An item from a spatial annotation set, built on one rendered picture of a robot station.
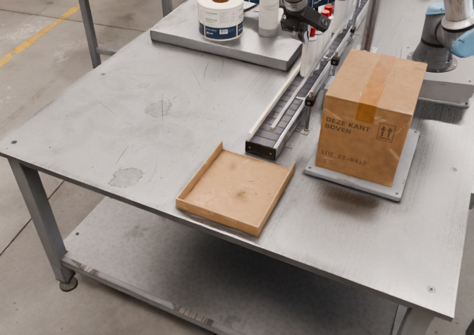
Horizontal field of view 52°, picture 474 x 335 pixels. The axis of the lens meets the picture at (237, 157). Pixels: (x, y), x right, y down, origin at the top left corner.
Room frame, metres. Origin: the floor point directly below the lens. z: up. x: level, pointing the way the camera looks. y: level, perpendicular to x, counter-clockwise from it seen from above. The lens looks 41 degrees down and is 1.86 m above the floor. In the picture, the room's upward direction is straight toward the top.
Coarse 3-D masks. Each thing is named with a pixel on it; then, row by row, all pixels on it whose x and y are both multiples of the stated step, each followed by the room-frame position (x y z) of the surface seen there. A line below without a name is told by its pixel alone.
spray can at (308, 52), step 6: (312, 30) 1.63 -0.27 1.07; (312, 36) 1.63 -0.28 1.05; (312, 42) 1.62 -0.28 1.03; (306, 48) 1.63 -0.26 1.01; (312, 48) 1.62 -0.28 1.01; (306, 54) 1.62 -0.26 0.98; (312, 54) 1.62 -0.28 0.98; (306, 60) 1.62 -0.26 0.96; (312, 60) 1.63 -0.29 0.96; (300, 66) 1.64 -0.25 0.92; (306, 66) 1.62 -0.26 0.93; (300, 72) 1.64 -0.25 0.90; (306, 72) 1.62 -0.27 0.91
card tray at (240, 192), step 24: (216, 168) 1.15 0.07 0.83; (240, 168) 1.15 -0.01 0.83; (264, 168) 1.15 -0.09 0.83; (192, 192) 1.04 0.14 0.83; (216, 192) 1.04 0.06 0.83; (240, 192) 1.04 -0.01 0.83; (264, 192) 1.04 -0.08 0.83; (216, 216) 0.92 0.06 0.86; (240, 216) 0.94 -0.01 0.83; (264, 216) 0.91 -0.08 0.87
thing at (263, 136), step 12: (348, 24) 2.10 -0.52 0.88; (336, 48) 1.87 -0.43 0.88; (312, 84) 1.58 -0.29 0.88; (288, 96) 1.50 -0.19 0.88; (300, 96) 1.50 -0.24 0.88; (276, 108) 1.42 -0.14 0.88; (264, 120) 1.34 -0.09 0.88; (288, 120) 1.35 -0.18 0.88; (264, 132) 1.28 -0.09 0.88; (276, 132) 1.28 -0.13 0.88; (264, 144) 1.21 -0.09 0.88
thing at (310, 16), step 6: (306, 12) 1.48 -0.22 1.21; (312, 12) 1.49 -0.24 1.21; (318, 12) 1.50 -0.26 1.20; (300, 18) 1.48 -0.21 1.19; (306, 18) 1.47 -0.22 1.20; (312, 18) 1.47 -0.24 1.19; (318, 18) 1.48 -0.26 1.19; (324, 18) 1.48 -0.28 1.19; (312, 24) 1.47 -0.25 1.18; (318, 24) 1.46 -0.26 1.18; (324, 24) 1.47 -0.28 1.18; (324, 30) 1.46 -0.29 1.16
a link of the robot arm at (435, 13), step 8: (432, 8) 1.67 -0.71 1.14; (440, 8) 1.65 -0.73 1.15; (432, 16) 1.66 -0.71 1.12; (440, 16) 1.64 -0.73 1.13; (424, 24) 1.70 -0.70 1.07; (432, 24) 1.65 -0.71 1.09; (440, 24) 1.61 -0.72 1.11; (424, 32) 1.68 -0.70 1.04; (432, 32) 1.63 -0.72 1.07; (432, 40) 1.64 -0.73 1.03
